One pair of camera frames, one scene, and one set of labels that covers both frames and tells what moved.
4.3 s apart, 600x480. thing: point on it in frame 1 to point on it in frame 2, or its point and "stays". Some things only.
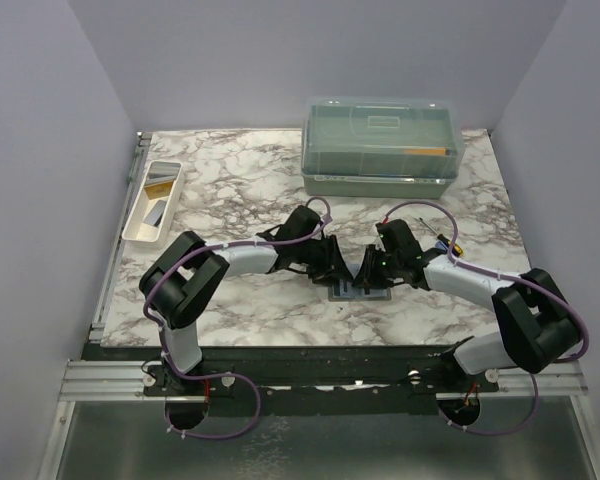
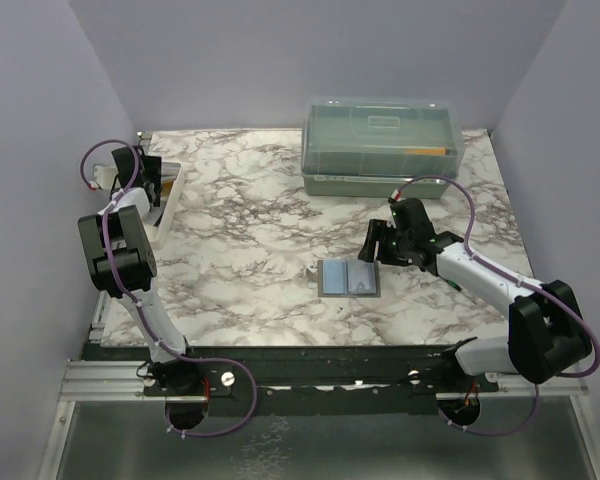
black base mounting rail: [310, 380] stays
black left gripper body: [315, 255] to [151, 175]
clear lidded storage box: [380, 147] stays
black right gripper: [366, 271] to [375, 231]
